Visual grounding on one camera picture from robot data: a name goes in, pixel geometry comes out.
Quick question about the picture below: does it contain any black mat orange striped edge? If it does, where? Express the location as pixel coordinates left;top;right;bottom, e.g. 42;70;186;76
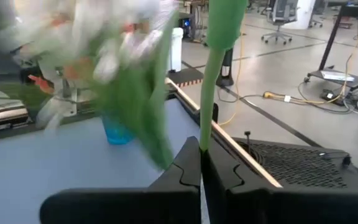
167;67;205;89

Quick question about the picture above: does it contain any large white flower bouquet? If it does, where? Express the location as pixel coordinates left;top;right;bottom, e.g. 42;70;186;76
35;0;180;171

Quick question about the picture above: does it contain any black floor stand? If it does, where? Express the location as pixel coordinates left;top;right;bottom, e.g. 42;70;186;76
215;46;235;88

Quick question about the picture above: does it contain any blue glass vase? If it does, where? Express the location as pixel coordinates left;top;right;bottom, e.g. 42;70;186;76
101;110;136;146

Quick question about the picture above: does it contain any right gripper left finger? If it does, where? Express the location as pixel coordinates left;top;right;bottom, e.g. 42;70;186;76
39;136;203;224

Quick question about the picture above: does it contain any white column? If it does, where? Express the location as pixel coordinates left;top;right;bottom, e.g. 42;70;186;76
283;0;317;30

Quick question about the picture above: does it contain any yellow floor cable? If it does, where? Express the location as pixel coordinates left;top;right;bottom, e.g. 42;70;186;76
218;29;246;127

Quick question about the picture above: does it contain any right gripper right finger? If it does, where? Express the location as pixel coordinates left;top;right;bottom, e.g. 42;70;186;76
201;148;358;224

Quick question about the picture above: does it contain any black computer tower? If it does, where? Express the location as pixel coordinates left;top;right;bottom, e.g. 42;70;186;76
232;136;358;191

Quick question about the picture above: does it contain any white paper sheet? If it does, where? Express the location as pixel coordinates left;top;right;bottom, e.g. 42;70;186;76
319;70;356;83

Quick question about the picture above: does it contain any black power brick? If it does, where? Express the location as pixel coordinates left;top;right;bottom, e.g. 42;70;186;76
320;88;338;102

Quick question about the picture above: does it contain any black rolling cart stand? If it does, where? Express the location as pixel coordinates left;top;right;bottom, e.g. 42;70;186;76
303;0;358;91

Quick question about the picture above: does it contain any white tulip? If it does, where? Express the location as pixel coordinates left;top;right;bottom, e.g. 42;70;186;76
198;0;249;152

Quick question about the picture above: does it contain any white bin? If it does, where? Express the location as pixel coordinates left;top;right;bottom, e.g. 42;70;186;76
168;27;184;73

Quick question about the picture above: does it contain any grey office chair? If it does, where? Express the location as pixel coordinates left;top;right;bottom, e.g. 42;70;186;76
260;0;300;45

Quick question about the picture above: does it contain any red flower bouquet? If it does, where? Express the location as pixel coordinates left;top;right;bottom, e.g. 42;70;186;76
26;18;136;96

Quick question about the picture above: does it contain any black table handle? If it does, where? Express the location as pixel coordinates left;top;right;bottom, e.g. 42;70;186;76
210;101;220;124

